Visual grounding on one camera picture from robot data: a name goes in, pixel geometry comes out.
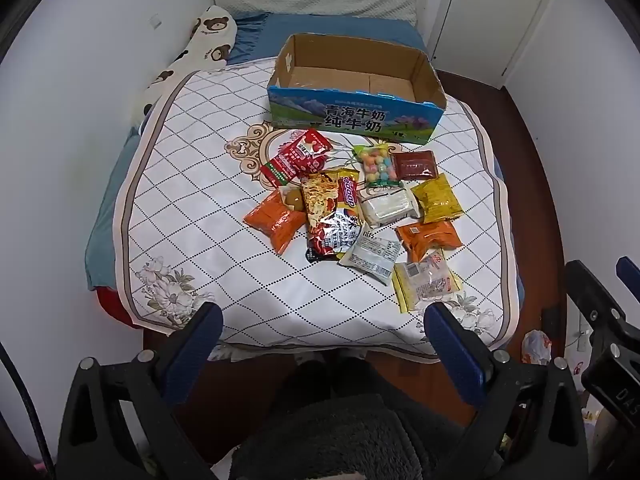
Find white wall outlet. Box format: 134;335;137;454
575;310;590;352

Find red cloth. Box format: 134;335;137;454
95;286;144;329

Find white door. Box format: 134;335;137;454
435;0;563;92

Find white blue snack packet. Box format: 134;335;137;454
338;236;403;286

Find orange snack packet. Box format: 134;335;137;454
395;219;462;264
243;190;307;255

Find red white snack packet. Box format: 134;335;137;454
286;129;334;162

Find cardboard box with blue print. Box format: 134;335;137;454
266;34;447;145

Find person's dark fuzzy pants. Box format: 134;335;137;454
229;354;482;480

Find bear print pillow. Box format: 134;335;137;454
131;5;239;127

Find white cake packet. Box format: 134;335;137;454
357;187;421;229

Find pale yellow snack packet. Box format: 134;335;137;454
393;249;464;314

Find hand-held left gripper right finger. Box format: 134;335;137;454
424;302;589;480

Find red green snack packet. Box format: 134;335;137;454
260;152;327;189

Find dark red snack packet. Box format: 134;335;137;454
391;151;439;181

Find yellow red snack bar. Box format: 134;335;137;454
337;169;361;211

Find large noodle snack bag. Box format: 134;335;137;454
300;170;369;264

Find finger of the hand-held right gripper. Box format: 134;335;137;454
616;256;640;322
565;260;629;332

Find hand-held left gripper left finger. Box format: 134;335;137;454
57;302;224;480

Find white plastic bag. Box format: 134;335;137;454
522;330;552;366

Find black cable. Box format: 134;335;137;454
0;344;54;467

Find clear bag of colourful candy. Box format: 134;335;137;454
352;144;402;189

